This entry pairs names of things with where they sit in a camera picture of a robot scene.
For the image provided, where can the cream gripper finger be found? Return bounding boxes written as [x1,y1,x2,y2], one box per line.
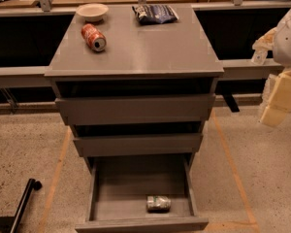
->
[252,27,276,50]
[260,68,291,127]

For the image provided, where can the silver green 7up can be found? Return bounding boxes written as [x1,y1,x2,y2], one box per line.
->
[146,195,172,212]

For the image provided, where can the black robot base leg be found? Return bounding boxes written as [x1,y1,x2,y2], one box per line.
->
[0,179,43,233]

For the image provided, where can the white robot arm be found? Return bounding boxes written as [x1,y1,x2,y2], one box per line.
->
[251,9,291,127]

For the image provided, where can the grey top drawer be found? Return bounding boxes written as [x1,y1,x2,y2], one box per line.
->
[55,94,214,125]

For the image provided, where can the grey drawer cabinet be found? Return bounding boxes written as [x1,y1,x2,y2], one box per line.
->
[44,3,225,167]

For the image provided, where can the grey open bottom drawer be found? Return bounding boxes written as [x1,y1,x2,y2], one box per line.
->
[76,154,209,233]

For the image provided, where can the red soda can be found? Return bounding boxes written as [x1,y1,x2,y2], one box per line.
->
[81,23,107,52]

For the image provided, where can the grey middle drawer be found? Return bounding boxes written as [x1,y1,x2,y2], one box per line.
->
[74,133,203,157]

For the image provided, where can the blue chip bag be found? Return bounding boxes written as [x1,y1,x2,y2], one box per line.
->
[132,5,178,25]

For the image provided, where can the white bowl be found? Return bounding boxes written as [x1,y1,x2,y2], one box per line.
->
[76,3,109,22]

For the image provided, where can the grey metal rail shelf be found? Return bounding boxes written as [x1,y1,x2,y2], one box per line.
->
[0,58,283,88]

